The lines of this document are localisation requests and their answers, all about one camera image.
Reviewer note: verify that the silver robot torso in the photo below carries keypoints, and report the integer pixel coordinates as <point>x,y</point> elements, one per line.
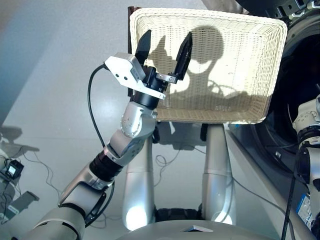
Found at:
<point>160,230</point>

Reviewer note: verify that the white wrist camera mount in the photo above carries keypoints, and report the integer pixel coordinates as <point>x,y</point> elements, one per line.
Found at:
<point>120,66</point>

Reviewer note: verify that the pale woven basket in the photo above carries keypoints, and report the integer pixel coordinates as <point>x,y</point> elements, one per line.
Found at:
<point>237,75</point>

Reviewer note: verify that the small blue machine sticker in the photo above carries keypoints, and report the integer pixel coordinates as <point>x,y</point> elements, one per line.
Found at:
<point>305,212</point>

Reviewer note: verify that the round glass washing machine door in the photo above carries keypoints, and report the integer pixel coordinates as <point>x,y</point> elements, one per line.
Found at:
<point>250,5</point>

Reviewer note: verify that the small black device with screen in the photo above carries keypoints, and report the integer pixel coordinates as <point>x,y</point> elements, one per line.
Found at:
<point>13,170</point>

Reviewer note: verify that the grey washing machine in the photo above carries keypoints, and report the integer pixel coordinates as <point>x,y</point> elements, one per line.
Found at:
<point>300,32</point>

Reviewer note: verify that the grey flat strip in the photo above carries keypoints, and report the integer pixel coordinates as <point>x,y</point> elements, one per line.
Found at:
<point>22,203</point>

